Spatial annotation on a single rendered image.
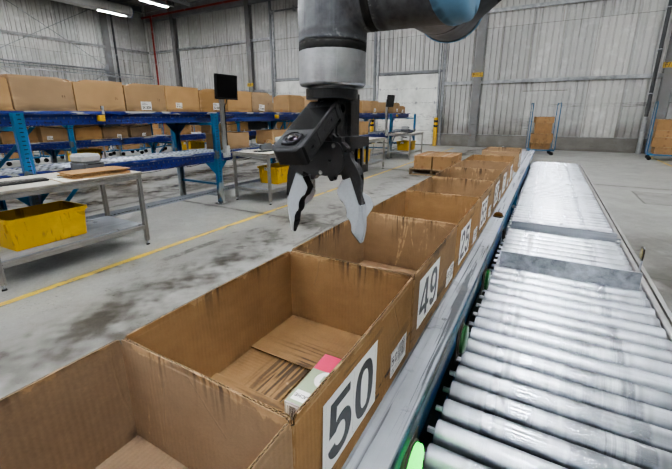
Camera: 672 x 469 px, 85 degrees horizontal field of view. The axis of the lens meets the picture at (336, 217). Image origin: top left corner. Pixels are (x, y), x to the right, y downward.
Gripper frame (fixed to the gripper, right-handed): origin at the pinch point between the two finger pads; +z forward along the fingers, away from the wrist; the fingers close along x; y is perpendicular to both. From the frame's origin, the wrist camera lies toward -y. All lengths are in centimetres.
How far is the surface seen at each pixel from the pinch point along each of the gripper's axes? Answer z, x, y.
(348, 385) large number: 17.4, -8.2, -7.2
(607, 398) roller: 42, -46, 45
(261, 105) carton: -45, 442, 511
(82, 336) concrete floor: 117, 212, 59
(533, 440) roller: 43, -32, 25
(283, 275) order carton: 17.5, 20.7, 17.2
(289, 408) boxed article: 26.9, 2.5, -5.7
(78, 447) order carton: 25.1, 20.7, -26.3
